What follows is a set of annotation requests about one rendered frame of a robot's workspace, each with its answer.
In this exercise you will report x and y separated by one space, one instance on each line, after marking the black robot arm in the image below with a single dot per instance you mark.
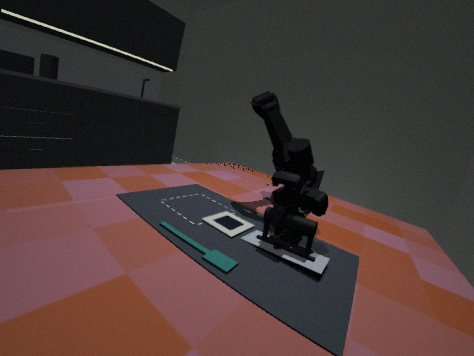
290 154

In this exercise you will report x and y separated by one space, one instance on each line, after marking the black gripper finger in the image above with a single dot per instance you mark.
282 204
278 230

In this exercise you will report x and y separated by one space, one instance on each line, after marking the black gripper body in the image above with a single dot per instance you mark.
293 184

